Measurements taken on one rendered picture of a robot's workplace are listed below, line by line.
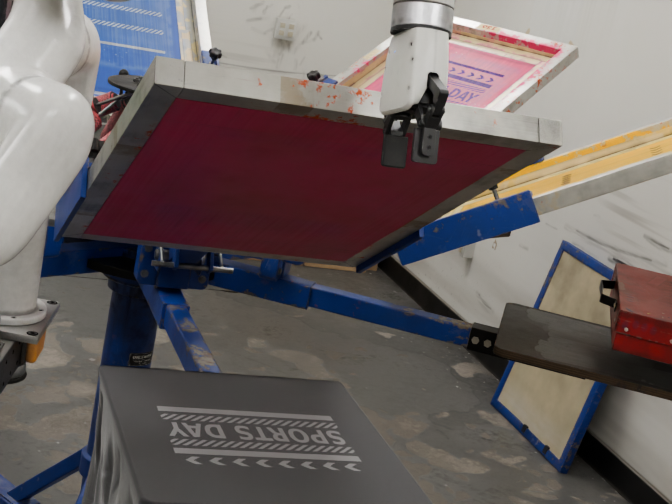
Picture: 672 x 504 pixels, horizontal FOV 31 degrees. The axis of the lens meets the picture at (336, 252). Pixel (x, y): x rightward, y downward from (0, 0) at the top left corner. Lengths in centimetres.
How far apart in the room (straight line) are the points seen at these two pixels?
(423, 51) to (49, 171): 48
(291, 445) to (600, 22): 340
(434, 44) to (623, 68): 342
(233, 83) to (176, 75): 7
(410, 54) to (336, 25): 500
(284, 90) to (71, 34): 38
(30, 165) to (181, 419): 85
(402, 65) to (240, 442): 71
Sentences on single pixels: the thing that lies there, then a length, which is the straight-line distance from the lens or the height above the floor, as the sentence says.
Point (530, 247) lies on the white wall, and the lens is 525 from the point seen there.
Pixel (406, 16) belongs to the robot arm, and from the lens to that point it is 145.
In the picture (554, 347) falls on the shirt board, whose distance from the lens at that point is 273.
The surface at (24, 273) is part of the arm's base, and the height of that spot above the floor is 121.
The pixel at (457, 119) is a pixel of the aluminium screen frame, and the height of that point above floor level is 152.
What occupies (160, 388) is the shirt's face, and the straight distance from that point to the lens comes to 204.
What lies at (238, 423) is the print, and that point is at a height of 95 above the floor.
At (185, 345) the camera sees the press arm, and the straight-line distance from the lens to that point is 236.
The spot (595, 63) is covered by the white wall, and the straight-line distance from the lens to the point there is 501.
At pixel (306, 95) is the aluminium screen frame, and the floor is 152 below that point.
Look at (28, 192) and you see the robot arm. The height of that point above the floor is 144.
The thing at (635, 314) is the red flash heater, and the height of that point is 110.
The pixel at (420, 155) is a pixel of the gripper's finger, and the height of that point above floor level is 150.
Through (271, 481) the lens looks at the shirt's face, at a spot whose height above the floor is 95.
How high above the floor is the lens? 173
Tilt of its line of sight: 14 degrees down
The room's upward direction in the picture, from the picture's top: 12 degrees clockwise
